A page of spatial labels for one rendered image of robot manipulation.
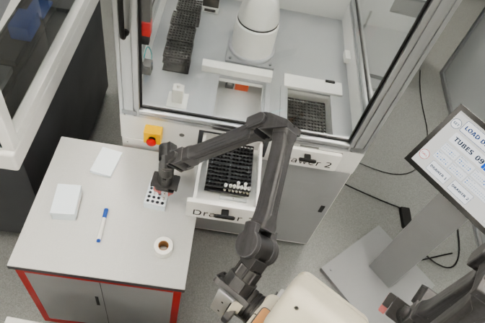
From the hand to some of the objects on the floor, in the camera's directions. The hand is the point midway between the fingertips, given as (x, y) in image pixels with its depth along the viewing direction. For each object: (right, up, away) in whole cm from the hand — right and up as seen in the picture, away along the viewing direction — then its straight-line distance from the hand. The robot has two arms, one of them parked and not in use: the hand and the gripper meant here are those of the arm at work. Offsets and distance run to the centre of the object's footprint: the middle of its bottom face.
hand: (164, 192), depth 178 cm
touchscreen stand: (+107, -58, +82) cm, 147 cm away
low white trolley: (-31, -51, +58) cm, 84 cm away
